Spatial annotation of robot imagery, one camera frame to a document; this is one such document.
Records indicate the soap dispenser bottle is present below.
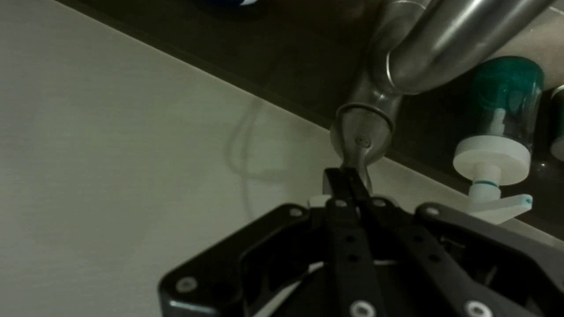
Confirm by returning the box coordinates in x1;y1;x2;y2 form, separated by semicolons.
548;81;564;163

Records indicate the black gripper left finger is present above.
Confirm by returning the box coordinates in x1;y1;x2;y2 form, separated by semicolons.
157;167;384;317

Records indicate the green liquid soap dispenser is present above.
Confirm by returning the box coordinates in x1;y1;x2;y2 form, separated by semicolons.
451;54;546;228

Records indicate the stainless steel kitchen tap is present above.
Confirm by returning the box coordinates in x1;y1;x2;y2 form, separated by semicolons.
328;0;555;193

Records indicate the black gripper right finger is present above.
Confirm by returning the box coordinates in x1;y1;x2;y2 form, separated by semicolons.
351;167;564;317

